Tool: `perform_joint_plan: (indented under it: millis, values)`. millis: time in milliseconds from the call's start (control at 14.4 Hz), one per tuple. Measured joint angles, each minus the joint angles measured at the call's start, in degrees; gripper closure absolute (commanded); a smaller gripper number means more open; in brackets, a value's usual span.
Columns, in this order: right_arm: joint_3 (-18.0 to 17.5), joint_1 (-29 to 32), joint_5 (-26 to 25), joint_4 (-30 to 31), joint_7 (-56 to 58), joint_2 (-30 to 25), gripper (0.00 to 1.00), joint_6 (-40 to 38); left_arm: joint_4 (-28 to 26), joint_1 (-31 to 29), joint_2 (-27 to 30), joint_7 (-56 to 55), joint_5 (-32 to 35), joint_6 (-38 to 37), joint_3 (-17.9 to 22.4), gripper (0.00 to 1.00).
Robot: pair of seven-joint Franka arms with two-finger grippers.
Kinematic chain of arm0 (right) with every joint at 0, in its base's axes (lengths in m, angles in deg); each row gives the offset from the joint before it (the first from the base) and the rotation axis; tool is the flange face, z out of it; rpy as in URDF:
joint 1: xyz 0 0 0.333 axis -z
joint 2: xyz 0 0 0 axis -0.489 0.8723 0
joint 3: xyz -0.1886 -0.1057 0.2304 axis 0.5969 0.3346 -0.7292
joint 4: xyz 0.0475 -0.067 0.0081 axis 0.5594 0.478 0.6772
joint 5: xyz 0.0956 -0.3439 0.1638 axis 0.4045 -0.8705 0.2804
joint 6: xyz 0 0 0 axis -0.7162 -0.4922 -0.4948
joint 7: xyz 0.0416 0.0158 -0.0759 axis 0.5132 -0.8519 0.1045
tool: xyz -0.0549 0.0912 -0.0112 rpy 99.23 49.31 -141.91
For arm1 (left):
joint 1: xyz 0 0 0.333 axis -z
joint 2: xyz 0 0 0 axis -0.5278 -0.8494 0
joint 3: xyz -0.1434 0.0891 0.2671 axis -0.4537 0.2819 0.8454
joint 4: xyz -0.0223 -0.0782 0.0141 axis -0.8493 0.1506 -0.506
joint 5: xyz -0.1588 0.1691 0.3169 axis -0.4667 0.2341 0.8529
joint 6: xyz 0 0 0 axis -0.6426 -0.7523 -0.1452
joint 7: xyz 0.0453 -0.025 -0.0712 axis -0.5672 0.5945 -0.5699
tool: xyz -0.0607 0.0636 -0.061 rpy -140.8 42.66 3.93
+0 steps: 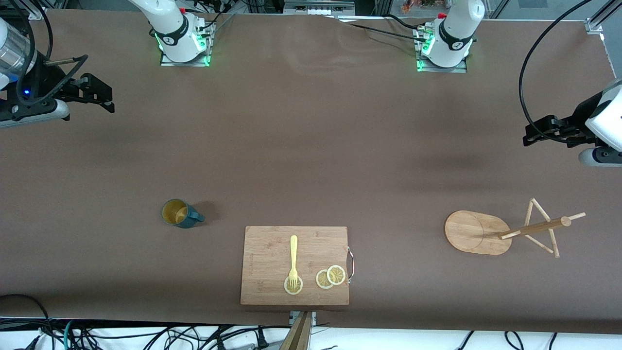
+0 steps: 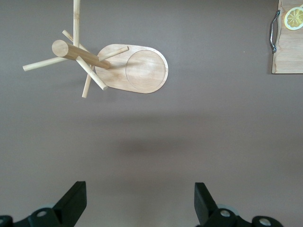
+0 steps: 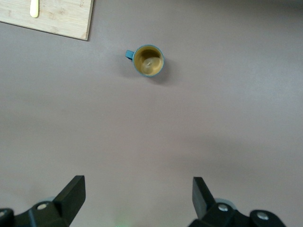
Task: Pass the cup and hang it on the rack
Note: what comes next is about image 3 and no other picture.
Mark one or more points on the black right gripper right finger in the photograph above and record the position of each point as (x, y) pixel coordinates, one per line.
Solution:
(201, 201)

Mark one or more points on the brown table cover sheet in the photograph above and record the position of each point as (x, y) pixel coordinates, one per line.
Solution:
(151, 142)

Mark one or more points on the bamboo cutting board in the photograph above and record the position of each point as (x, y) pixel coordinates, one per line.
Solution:
(61, 16)

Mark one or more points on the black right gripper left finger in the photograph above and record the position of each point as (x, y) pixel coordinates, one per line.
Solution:
(68, 201)

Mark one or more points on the yellow plastic fork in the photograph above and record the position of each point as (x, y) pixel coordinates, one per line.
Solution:
(34, 9)

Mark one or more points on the teal mug with yellow inside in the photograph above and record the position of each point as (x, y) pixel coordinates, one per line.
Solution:
(149, 62)

